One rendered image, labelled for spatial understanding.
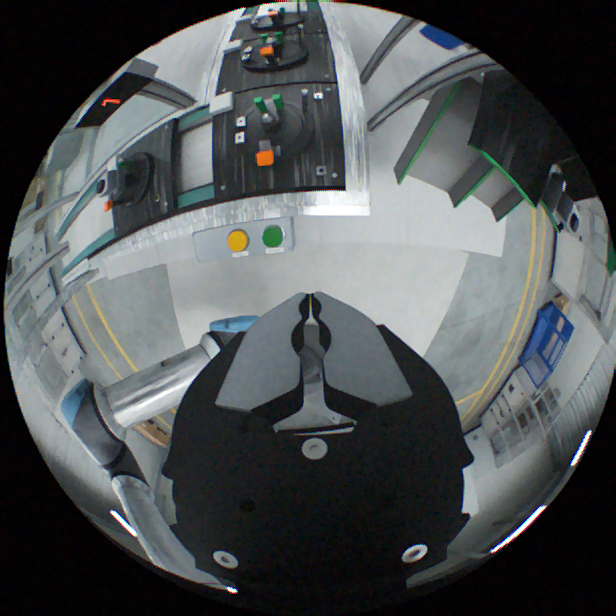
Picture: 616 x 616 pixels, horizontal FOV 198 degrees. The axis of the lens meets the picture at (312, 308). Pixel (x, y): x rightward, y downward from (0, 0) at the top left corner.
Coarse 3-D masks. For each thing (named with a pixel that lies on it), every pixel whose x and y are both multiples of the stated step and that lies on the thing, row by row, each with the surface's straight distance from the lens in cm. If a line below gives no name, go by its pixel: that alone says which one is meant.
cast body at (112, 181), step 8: (120, 168) 50; (104, 176) 48; (112, 176) 48; (120, 176) 50; (104, 184) 47; (112, 184) 48; (120, 184) 49; (104, 192) 48; (112, 192) 49; (120, 192) 49
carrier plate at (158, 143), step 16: (160, 128) 54; (176, 128) 52; (144, 144) 56; (160, 144) 52; (160, 160) 50; (160, 176) 49; (160, 192) 48; (176, 192) 48; (112, 208) 63; (128, 208) 57; (144, 208) 52; (160, 208) 48; (176, 208) 47; (128, 224) 57
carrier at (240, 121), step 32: (224, 96) 45; (256, 96) 44; (288, 96) 43; (224, 128) 43; (256, 128) 38; (288, 128) 37; (320, 128) 39; (224, 160) 41; (256, 160) 37; (288, 160) 38; (320, 160) 38; (224, 192) 40
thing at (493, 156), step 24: (504, 72) 25; (504, 96) 28; (528, 96) 34; (480, 120) 23; (504, 120) 27; (528, 120) 31; (552, 120) 37; (480, 144) 21; (504, 144) 26; (528, 144) 30; (552, 144) 34; (504, 168) 27; (528, 168) 31; (528, 192) 32
